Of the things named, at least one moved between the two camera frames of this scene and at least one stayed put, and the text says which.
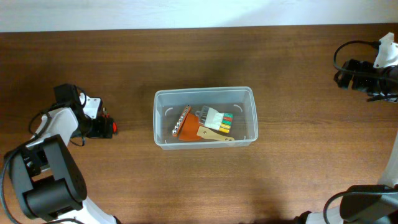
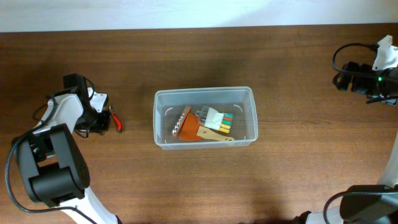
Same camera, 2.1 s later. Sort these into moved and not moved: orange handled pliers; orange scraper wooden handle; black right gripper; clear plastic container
Moved: orange handled pliers
Not moved: black right gripper; clear plastic container; orange scraper wooden handle
